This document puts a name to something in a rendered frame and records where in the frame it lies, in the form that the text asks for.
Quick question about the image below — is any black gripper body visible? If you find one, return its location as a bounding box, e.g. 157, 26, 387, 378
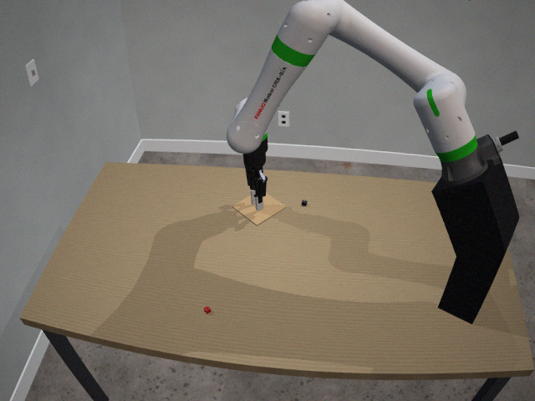
243, 153, 266, 178

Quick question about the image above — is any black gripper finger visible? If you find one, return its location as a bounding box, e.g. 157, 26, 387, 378
245, 165, 256, 205
251, 170, 268, 211

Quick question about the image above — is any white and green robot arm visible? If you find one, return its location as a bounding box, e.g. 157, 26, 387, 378
227, 0, 519, 185

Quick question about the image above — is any tan flat mat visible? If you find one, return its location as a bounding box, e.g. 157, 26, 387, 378
232, 193, 286, 226

